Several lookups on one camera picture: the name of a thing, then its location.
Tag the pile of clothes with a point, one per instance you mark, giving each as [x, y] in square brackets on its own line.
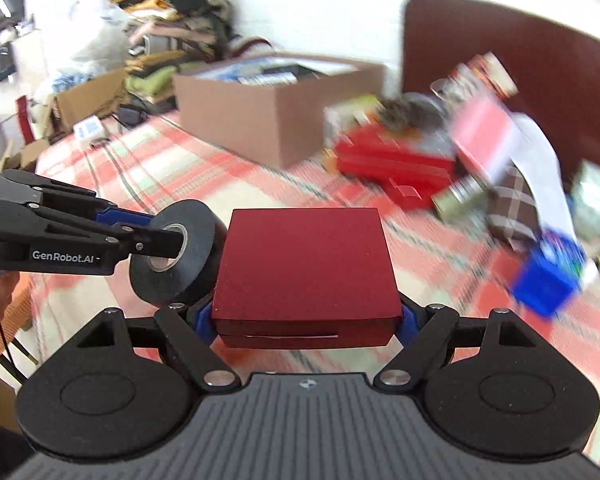
[175, 15]

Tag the dark brown headboard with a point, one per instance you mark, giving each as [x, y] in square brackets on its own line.
[540, 45]

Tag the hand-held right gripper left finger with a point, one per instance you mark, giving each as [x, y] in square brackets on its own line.
[203, 321]

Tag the orange woven chair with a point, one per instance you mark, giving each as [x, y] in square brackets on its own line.
[22, 315]

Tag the black tape roll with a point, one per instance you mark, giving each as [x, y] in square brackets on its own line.
[200, 240]

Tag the small white box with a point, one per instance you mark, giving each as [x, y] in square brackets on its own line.
[90, 128]

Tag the red plaid blanket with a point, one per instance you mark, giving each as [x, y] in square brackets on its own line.
[145, 175]

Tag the metal tin can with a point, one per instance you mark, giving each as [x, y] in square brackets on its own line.
[457, 200]

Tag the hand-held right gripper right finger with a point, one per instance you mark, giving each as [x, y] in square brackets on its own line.
[408, 323]

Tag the large cardboard box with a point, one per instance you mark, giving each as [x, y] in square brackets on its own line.
[275, 120]

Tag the white paper sheet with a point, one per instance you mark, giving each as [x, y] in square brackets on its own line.
[540, 155]

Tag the blue box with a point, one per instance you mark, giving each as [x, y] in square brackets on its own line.
[547, 280]

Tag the red plastic case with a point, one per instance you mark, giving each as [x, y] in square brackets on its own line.
[395, 160]

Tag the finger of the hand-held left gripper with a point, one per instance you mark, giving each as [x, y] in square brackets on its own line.
[125, 217]
[157, 245]

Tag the dark red box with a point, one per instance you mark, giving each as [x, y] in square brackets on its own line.
[305, 265]

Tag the open cardboard box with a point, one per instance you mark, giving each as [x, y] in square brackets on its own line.
[90, 95]

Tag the green and white box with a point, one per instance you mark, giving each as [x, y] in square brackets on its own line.
[595, 200]

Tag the brown plaid pouch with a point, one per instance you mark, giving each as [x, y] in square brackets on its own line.
[512, 207]

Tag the red and white package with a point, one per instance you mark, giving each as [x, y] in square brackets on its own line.
[485, 132]

